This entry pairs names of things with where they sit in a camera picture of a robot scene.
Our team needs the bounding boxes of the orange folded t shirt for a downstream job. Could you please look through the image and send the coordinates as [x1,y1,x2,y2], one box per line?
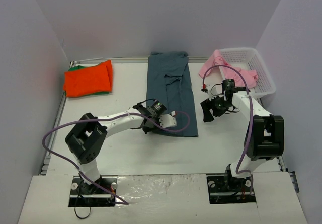
[63,60,113,98]

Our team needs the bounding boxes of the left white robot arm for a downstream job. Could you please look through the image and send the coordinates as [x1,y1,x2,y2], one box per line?
[65,100,177,193]

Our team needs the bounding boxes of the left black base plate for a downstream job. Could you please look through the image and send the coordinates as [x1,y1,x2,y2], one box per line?
[68,176,116,207]

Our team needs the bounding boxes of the blue t shirt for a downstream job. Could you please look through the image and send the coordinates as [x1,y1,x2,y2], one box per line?
[146,51,198,137]

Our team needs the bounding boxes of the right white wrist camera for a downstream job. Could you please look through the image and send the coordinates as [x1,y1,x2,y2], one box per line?
[201,84,223,101]

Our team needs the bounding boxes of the pink t shirt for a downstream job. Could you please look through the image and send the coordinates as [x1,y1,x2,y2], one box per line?
[199,49,258,88]

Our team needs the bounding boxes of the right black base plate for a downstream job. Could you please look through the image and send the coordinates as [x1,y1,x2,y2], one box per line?
[206,174,256,204]

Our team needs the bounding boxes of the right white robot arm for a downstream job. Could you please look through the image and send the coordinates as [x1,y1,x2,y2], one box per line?
[201,79,284,190]

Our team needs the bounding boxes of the white plastic basket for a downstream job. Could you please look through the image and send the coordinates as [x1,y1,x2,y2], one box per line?
[219,47,276,99]

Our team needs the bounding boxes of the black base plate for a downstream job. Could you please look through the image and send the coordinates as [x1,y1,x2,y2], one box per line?
[68,176,116,207]
[206,174,256,204]

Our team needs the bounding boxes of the green folded t shirt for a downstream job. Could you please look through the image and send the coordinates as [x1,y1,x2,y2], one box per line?
[68,65,86,71]

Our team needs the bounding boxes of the thin black cable loop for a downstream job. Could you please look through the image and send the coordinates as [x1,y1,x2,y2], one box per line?
[74,205,92,219]

